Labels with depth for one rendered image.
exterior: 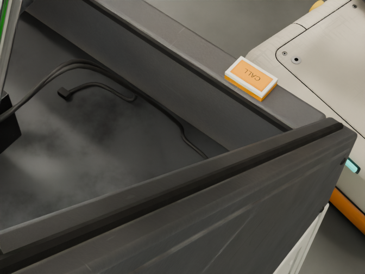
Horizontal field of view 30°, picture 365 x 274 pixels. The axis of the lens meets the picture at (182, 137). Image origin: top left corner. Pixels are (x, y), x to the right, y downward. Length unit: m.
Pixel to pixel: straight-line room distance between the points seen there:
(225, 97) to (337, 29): 1.00
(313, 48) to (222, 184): 1.28
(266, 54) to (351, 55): 0.20
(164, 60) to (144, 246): 0.50
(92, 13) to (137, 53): 0.08
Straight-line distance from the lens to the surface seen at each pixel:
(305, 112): 0.74
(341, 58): 1.68
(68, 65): 0.67
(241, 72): 0.74
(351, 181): 1.59
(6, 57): 0.21
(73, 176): 0.83
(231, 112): 0.78
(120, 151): 0.84
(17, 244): 0.28
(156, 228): 0.33
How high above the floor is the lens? 1.55
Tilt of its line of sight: 58 degrees down
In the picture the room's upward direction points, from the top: 2 degrees clockwise
